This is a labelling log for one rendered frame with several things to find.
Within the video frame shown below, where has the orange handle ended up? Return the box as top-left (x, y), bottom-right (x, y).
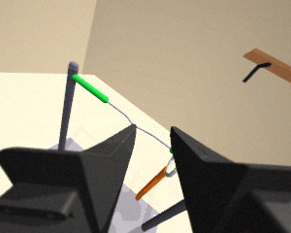
top-left (135, 156), bottom-right (177, 200)

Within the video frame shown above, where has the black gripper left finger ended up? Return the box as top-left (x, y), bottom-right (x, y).
top-left (0, 124), bottom-right (137, 233)

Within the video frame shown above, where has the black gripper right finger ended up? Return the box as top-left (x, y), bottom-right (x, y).
top-left (170, 126), bottom-right (291, 233)

